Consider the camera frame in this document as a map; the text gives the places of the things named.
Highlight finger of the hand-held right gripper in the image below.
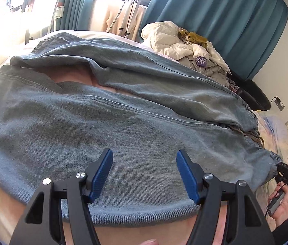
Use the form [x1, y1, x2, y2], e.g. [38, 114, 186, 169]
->
[276, 161, 288, 190]

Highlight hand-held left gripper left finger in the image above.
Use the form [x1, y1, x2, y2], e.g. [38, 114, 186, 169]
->
[10, 148, 114, 245]

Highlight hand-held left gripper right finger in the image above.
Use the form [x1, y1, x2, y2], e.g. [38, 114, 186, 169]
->
[176, 149, 273, 245]

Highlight blue denim pants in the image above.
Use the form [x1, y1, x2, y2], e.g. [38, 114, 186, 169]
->
[0, 37, 282, 228]

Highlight person's right forearm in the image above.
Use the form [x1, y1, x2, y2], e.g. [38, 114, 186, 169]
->
[271, 214, 288, 245]

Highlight pile of cream clothes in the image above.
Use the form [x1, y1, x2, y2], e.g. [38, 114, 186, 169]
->
[140, 21, 232, 82]

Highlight person's right hand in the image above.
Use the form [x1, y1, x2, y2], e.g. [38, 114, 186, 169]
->
[267, 183, 288, 222]

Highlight person's left hand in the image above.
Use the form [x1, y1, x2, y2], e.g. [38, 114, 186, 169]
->
[137, 238, 160, 245]

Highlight black armchair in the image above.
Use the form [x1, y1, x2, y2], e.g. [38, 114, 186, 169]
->
[227, 71, 272, 112]

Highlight grey garment with purple label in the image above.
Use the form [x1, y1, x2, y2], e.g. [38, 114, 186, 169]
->
[180, 55, 229, 88]

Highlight mustard yellow garment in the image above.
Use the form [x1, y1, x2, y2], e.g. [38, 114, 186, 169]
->
[177, 29, 209, 49]

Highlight beige hanging sweater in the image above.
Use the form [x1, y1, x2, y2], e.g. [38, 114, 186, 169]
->
[90, 1, 147, 40]

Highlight wide teal curtain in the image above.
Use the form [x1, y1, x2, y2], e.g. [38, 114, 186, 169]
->
[143, 0, 288, 81]

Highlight garment steamer stand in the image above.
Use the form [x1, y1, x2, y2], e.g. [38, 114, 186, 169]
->
[108, 0, 152, 38]

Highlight narrow teal curtain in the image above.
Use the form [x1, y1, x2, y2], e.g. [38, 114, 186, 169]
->
[59, 0, 104, 31]

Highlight white chair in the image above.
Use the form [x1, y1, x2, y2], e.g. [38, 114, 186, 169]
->
[25, 0, 61, 44]

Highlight wall socket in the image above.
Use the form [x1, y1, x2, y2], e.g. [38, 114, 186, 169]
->
[271, 96, 286, 112]

